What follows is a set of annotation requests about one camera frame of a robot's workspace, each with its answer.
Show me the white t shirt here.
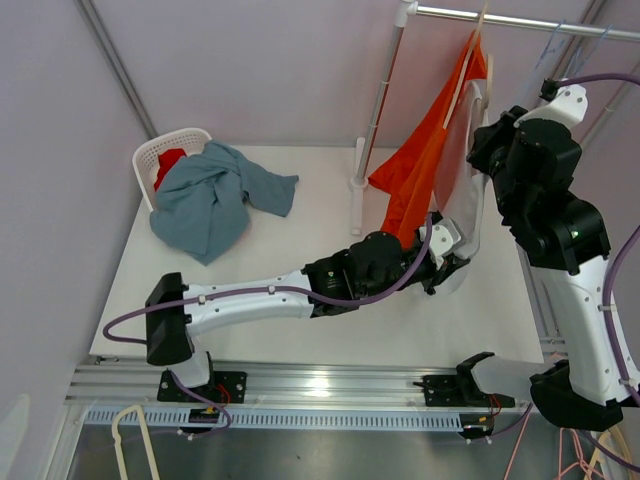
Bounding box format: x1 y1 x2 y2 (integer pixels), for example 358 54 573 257
432 79 491 296

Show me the orange t shirt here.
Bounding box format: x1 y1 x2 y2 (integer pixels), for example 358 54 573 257
368 33 487 248

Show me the light blue wire hanger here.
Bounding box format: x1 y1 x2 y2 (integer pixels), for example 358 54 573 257
534 19 566 70
574 24 613 73

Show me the beige wooden hanger front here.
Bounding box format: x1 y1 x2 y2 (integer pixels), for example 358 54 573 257
442 1 489 129

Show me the grey blue t shirt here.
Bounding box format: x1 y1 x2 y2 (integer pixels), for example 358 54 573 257
149 141 299 265

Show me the red t shirt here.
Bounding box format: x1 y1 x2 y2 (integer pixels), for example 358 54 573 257
154 148 186 191

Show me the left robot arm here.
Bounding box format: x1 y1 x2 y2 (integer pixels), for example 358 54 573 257
145 225 471 401

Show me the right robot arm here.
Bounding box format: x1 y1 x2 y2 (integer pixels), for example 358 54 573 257
455 106 637 432

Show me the beige hanger on floor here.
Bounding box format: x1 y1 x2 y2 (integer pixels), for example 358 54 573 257
110 405 161 480

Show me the pile of hangers on floor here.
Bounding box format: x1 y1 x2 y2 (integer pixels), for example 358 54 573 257
502 419 632 480

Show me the white perforated plastic basket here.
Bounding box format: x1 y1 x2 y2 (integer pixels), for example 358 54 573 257
132 127 212 211

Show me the white object at corner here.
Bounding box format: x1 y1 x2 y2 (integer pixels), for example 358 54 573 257
0 394 30 480

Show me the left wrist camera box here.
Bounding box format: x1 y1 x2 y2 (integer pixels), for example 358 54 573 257
418 217 465 264

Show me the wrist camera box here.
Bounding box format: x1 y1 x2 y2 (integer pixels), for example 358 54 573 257
418 217 465 264
514 79 588 130

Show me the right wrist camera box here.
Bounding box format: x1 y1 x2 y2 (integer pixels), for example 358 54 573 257
514 79 588 130

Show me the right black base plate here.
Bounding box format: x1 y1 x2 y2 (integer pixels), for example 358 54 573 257
413 374 516 408

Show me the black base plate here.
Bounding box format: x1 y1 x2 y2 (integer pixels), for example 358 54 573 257
157 370 247 405
413 374 516 408

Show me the metal clothes rack rail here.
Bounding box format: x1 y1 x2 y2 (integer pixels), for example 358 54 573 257
410 5 639 43

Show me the white slotted cable duct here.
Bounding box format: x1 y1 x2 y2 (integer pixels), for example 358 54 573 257
87 405 463 432

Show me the white clothes rack post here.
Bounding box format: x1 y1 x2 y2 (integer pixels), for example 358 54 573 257
349 0 419 236

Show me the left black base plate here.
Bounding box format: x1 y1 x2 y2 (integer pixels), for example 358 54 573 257
157 370 247 405

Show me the aluminium mounting rail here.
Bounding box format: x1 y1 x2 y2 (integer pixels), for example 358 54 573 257
64 357 455 410

